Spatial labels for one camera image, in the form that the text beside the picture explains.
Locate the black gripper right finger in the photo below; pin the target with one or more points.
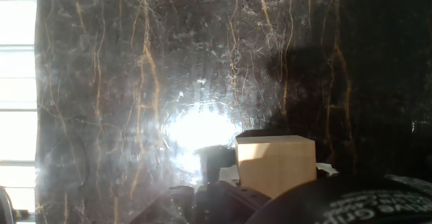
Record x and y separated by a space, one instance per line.
326 170

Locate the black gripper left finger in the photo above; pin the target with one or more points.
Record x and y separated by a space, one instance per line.
216 197

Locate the light wooden cube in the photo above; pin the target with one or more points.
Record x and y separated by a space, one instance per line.
276 166

